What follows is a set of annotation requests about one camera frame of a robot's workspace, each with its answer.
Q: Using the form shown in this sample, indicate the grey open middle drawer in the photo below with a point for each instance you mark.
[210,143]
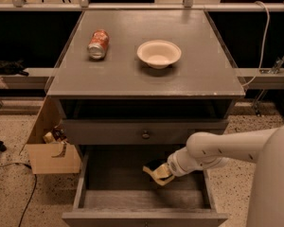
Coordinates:
[114,191]

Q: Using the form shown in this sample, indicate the metal frame rail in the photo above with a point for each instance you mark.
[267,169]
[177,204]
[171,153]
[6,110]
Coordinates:
[117,6]

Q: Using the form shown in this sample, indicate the orange soda can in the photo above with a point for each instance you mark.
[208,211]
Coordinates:
[98,44]

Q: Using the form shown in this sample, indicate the grey drawer cabinet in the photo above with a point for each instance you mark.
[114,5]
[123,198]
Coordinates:
[201,85]

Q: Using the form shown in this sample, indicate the cardboard box with items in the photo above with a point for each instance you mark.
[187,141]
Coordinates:
[46,154]

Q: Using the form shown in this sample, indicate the grey upper drawer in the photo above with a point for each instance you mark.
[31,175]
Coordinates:
[129,131]

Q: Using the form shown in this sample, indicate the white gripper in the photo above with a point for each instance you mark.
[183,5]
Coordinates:
[176,165]

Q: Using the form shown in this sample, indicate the round metal drawer knob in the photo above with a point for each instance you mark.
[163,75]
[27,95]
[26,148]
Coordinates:
[145,135]

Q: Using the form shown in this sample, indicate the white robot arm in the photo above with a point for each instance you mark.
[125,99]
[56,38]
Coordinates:
[265,149]

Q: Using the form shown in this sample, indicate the black object on ledge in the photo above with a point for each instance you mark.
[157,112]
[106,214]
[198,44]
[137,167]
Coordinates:
[12,68]

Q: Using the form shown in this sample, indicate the green and yellow sponge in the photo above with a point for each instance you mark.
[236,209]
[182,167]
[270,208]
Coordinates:
[151,166]

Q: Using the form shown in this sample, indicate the white paper bowl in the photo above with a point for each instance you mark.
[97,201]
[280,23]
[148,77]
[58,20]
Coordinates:
[159,54]

